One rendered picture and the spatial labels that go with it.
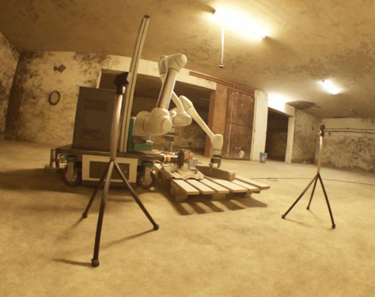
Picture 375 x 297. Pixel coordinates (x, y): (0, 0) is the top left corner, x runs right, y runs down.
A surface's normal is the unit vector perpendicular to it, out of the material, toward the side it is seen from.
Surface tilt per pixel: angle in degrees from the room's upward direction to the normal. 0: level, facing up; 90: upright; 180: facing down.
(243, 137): 90
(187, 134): 90
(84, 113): 90
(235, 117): 90
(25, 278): 0
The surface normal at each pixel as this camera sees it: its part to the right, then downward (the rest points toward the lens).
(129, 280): 0.11, -0.99
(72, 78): 0.37, 0.07
